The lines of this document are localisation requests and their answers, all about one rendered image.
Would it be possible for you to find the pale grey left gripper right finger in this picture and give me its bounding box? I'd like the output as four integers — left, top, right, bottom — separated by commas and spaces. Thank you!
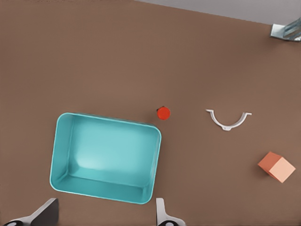
156, 197, 185, 226

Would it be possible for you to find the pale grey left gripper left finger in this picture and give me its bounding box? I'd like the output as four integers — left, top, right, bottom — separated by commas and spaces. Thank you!
1, 198, 59, 226

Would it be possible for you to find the blue storage box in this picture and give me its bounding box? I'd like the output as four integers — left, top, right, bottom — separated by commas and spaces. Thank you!
49, 112, 162, 205

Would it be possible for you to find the red button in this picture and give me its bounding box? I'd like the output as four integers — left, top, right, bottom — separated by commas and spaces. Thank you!
157, 105, 171, 121

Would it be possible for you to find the orange cube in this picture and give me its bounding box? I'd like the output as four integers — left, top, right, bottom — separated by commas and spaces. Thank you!
257, 151, 296, 184

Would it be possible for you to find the white curved bracket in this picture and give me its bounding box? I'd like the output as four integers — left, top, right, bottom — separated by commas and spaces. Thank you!
206, 109, 253, 131

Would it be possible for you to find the silver frame post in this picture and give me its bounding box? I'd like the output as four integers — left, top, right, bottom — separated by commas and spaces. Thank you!
269, 16, 301, 42

